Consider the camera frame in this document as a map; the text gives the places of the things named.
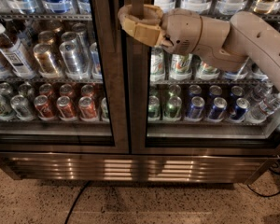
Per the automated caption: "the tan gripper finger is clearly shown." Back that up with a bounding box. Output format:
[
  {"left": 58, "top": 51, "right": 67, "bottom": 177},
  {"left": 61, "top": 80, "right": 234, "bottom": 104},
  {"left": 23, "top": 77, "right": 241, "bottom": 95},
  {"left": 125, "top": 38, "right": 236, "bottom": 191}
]
[
  {"left": 118, "top": 4, "right": 163, "bottom": 25},
  {"left": 120, "top": 18, "right": 165, "bottom": 47}
]

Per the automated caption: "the fridge glass door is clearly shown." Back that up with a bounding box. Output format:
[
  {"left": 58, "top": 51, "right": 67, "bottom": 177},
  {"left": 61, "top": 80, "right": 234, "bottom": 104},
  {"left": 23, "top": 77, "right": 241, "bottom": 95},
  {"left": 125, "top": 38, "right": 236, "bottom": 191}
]
[
  {"left": 0, "top": 0, "right": 128, "bottom": 153},
  {"left": 126, "top": 0, "right": 280, "bottom": 157}
]

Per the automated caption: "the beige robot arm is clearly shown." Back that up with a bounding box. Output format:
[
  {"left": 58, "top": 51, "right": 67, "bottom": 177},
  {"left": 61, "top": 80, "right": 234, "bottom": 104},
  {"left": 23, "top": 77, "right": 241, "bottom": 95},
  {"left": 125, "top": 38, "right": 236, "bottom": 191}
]
[{"left": 118, "top": 5, "right": 280, "bottom": 91}]

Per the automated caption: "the steel fridge base grille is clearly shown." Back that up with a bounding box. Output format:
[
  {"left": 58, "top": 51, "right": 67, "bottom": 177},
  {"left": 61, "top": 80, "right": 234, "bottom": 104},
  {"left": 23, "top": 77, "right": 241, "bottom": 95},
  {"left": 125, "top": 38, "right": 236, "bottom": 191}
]
[{"left": 0, "top": 152, "right": 278, "bottom": 184}]

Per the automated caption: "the white green can centre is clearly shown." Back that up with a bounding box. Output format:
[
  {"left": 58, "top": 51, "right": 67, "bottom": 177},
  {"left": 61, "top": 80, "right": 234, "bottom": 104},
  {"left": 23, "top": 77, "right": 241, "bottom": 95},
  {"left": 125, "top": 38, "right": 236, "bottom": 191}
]
[{"left": 170, "top": 54, "right": 192, "bottom": 80}]

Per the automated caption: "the white green can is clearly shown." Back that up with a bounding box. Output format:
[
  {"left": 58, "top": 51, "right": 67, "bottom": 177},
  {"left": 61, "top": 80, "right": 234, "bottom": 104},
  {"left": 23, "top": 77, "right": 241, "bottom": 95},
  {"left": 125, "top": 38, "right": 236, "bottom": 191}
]
[
  {"left": 170, "top": 54, "right": 192, "bottom": 80},
  {"left": 195, "top": 62, "right": 220, "bottom": 80}
]

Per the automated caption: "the white green can right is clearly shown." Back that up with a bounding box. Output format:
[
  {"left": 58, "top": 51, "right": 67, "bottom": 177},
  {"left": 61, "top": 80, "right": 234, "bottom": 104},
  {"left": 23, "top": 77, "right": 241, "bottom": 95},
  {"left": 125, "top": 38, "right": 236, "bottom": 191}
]
[{"left": 195, "top": 62, "right": 220, "bottom": 80}]

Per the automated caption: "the green can lower shelf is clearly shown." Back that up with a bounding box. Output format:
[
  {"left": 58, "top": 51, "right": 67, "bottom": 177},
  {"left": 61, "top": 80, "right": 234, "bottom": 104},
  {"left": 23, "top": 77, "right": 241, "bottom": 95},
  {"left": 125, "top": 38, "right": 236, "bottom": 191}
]
[{"left": 164, "top": 96, "right": 182, "bottom": 121}]

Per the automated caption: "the blue can lower left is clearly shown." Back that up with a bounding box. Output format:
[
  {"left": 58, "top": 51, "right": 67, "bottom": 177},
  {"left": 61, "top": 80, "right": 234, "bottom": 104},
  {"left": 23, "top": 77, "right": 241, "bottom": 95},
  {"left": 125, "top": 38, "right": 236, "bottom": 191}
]
[{"left": 185, "top": 96, "right": 205, "bottom": 121}]

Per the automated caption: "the blue can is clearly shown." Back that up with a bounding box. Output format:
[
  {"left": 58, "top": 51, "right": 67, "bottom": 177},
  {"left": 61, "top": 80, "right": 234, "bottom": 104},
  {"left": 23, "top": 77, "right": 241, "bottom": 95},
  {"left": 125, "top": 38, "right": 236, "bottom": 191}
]
[
  {"left": 206, "top": 97, "right": 227, "bottom": 122},
  {"left": 185, "top": 96, "right": 205, "bottom": 121}
]

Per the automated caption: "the silver soda can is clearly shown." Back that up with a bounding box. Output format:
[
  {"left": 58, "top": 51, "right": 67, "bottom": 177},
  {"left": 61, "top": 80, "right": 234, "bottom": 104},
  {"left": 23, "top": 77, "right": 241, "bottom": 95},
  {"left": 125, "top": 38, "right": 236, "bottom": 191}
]
[{"left": 59, "top": 41, "right": 87, "bottom": 79}]

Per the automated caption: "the blue can lower right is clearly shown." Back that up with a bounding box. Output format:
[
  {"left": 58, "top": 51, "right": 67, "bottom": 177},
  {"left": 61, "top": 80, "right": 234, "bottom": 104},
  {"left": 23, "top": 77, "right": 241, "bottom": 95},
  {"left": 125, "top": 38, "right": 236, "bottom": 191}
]
[{"left": 206, "top": 97, "right": 227, "bottom": 122}]

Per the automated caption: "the red soda can right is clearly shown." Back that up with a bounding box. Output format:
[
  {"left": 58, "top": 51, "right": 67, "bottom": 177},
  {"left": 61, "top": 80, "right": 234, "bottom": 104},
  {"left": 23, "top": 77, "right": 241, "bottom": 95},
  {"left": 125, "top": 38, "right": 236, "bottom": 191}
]
[{"left": 78, "top": 96, "right": 98, "bottom": 119}]

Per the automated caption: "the red soda can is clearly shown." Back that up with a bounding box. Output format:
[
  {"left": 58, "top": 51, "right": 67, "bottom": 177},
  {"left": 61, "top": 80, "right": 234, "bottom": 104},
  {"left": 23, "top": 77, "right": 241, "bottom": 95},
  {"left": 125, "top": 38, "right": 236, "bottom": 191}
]
[
  {"left": 56, "top": 96, "right": 77, "bottom": 121},
  {"left": 34, "top": 95, "right": 56, "bottom": 119},
  {"left": 78, "top": 96, "right": 98, "bottom": 119}
]

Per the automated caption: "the gold soda can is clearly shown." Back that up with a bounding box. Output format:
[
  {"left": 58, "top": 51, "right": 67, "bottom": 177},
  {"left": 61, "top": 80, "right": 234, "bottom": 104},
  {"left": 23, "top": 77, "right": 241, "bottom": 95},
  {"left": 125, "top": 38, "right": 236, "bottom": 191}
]
[{"left": 33, "top": 43, "right": 63, "bottom": 78}]

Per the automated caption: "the red soda can middle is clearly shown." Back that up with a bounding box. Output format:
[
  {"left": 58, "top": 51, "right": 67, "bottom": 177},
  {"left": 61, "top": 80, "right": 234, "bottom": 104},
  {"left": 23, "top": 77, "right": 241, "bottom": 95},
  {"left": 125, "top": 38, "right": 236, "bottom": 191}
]
[{"left": 56, "top": 96, "right": 77, "bottom": 121}]

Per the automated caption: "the red soda can left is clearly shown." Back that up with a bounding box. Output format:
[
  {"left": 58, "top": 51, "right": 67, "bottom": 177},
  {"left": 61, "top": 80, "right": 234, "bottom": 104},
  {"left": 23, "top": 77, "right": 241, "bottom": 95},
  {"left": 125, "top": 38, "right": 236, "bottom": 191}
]
[{"left": 34, "top": 95, "right": 56, "bottom": 119}]

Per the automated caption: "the brown tea bottle right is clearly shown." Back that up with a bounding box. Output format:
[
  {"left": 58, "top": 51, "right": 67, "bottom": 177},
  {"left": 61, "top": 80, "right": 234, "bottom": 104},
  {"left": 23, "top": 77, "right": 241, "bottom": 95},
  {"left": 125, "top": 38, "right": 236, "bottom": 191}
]
[{"left": 0, "top": 23, "right": 36, "bottom": 78}]

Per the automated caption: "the green silver can left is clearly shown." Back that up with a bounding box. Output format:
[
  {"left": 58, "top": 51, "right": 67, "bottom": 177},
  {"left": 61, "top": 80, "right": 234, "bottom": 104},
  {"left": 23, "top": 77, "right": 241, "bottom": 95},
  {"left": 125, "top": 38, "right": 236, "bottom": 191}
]
[{"left": 0, "top": 95, "right": 15, "bottom": 120}]

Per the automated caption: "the black floor cable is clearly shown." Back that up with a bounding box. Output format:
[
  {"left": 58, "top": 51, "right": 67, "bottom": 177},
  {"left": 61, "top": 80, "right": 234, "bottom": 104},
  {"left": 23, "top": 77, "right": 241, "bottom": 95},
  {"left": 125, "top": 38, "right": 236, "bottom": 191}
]
[{"left": 63, "top": 180, "right": 92, "bottom": 224}]

